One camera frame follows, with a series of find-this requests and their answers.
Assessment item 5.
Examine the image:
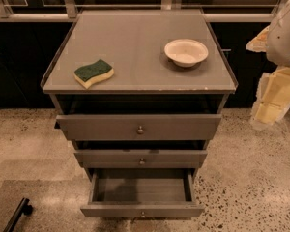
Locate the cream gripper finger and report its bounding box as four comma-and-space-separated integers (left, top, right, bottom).
251, 66, 290, 125
246, 27, 269, 53

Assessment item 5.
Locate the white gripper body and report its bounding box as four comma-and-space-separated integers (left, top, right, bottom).
267, 3, 290, 67

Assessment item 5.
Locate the white bowl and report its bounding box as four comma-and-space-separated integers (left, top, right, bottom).
164, 39, 209, 68

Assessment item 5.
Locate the green and yellow sponge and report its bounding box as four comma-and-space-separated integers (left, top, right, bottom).
74, 59, 114, 89

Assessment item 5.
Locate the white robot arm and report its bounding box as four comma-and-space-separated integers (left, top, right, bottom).
246, 0, 290, 125

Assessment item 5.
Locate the grey drawer cabinet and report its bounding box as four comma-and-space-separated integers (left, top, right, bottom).
40, 9, 239, 219

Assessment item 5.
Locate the grey bottom drawer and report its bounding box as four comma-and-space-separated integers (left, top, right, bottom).
81, 169, 204, 218

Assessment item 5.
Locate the grey drawer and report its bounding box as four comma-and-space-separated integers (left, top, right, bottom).
81, 169, 204, 218
74, 150, 207, 168
56, 114, 221, 141

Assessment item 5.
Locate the grey middle drawer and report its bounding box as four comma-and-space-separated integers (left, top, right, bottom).
74, 150, 207, 168

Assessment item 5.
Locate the grey top drawer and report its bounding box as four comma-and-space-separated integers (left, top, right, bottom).
56, 114, 221, 141

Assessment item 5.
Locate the black bar on floor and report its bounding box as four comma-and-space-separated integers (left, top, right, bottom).
3, 198, 33, 232

